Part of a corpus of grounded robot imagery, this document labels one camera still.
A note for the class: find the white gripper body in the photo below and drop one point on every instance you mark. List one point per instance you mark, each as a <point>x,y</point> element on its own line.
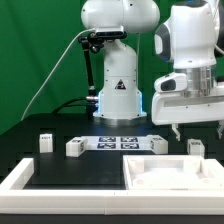
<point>174,108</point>

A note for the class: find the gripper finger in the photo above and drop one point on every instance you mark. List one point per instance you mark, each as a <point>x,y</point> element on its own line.
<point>220,128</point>
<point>176,131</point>

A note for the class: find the white square tabletop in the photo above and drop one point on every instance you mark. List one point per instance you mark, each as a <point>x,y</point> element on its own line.
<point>172,172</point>

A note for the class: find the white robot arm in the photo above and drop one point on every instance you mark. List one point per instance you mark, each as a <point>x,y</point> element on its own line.
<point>191,39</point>

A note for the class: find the fiducial marker sheet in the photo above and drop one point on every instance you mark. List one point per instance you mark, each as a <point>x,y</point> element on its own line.
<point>118,143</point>

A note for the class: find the white U-shaped fence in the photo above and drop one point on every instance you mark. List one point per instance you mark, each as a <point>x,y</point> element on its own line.
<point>15,199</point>

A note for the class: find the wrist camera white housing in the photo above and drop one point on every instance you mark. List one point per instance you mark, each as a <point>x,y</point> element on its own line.
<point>173,82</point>

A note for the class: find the rear camera on mount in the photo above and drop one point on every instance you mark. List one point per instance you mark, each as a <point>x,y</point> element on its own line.
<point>110,34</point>

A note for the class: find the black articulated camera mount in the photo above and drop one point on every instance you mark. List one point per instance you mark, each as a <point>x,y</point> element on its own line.
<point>89,63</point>

